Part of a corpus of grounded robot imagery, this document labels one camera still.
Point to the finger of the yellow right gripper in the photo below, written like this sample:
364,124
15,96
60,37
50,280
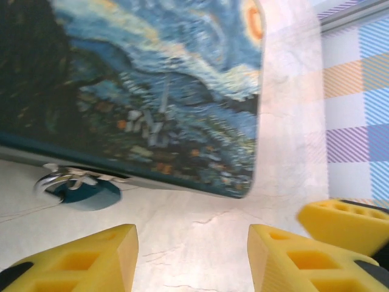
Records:
343,225

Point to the blue starry pouch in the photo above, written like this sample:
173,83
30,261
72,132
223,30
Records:
136,76

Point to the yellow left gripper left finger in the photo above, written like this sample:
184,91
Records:
76,264

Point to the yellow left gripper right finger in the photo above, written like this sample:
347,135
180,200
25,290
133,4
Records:
304,267

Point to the aluminium frame post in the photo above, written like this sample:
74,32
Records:
355,16

